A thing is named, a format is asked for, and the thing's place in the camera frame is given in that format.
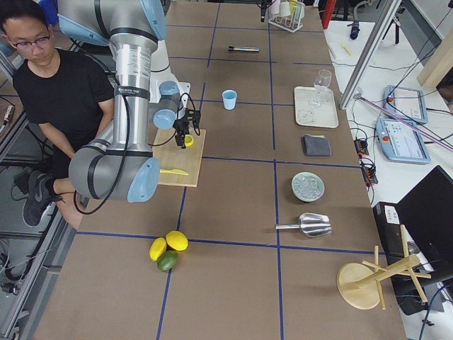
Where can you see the green lime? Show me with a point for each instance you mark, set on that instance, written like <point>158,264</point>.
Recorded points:
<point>168,260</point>

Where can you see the far blue teach pendant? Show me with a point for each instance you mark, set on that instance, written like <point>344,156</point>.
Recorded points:
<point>407,103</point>

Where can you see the green bowl of ice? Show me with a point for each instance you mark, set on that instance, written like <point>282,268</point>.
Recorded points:
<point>307,186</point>

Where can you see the steel ice scoop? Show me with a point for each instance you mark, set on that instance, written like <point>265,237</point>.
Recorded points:
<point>310,224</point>

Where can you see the yellow lemon right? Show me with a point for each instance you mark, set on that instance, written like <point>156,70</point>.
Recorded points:
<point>177,240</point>

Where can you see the blue teach pendant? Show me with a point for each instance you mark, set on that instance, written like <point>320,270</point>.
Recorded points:
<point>400,142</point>
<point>407,103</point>

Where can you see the yellow lemon slice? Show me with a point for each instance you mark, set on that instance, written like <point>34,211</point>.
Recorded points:
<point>189,140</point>

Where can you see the yellow plastic knife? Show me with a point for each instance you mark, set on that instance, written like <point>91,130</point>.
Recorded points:
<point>174,171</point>

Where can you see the clear wine glass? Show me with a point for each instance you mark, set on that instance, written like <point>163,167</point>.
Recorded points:
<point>321,84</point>

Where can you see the bamboo cutting board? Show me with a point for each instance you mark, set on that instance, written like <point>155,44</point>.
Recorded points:
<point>171,156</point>

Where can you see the grey folded cloth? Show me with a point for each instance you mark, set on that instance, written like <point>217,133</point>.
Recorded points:
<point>316,146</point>

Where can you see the white wire cup rack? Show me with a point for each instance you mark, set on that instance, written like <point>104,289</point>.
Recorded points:
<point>287,15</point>

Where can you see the person in black shirt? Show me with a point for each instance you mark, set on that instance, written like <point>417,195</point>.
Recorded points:
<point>65,93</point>

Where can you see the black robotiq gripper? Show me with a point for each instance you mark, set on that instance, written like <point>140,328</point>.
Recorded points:
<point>180,126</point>

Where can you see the yellow plastic spoon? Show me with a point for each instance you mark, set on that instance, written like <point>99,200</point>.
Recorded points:
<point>346,49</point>

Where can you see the steel muddler black tip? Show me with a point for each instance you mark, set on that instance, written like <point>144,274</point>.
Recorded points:
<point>243,49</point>

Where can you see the cream bear serving tray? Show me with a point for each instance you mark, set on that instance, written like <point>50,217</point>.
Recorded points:
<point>314,109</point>

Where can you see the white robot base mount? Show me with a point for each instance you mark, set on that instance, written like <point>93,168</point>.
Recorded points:
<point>162,78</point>

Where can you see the wooden cup tree stand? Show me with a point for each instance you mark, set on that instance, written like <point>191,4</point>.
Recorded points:
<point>360,283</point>

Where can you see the light blue plastic cup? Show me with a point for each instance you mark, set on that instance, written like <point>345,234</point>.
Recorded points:
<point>229,98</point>

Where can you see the yellow lemon left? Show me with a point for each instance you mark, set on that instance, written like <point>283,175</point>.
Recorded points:
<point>157,248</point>

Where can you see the aluminium frame post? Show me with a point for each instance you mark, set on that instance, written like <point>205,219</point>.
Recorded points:
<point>384,19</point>

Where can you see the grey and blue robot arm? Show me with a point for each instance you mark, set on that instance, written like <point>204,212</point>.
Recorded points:
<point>119,163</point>

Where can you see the near blue teach pendant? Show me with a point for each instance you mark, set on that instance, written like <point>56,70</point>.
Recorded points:
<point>400,142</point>

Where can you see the black computer monitor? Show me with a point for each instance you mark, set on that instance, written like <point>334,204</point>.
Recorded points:
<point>426,213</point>

